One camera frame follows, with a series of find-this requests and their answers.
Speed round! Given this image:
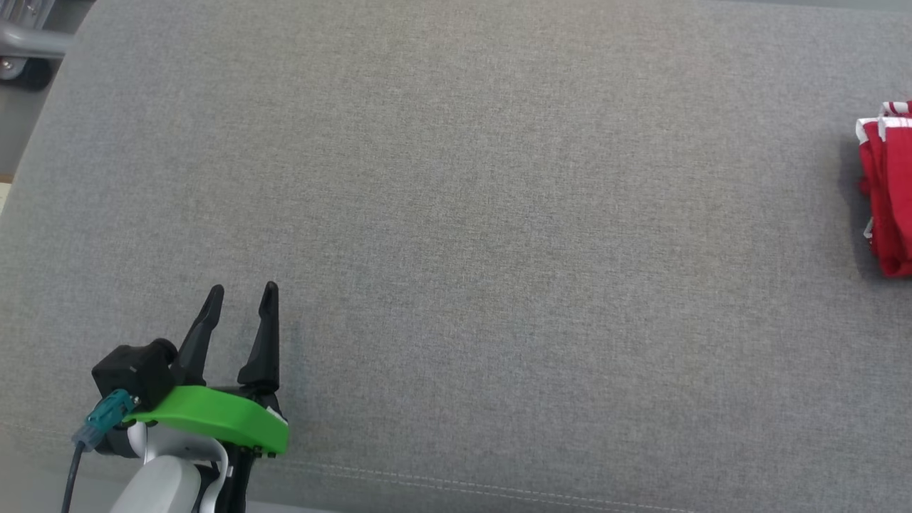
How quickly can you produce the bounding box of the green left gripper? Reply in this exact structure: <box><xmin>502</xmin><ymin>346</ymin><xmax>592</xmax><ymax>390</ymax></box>
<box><xmin>128</xmin><ymin>281</ymin><xmax>289</xmax><ymax>457</ymax></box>

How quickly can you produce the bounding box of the red white lettered jersey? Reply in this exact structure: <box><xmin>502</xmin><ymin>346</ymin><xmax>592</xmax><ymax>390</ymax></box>
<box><xmin>855</xmin><ymin>100</ymin><xmax>912</xmax><ymax>279</ymax></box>

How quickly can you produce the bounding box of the black caster wheel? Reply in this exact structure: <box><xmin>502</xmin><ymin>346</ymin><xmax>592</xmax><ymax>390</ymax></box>
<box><xmin>0</xmin><ymin>56</ymin><xmax>52</xmax><ymax>91</ymax></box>

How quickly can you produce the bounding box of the left camera cable teal plug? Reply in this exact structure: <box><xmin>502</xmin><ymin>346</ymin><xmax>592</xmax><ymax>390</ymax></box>
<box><xmin>61</xmin><ymin>388</ymin><xmax>141</xmax><ymax>513</ymax></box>

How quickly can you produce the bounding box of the grey metal tube frame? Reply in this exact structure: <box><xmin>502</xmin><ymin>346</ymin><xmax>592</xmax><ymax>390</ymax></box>
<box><xmin>0</xmin><ymin>0</ymin><xmax>95</xmax><ymax>59</ymax></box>

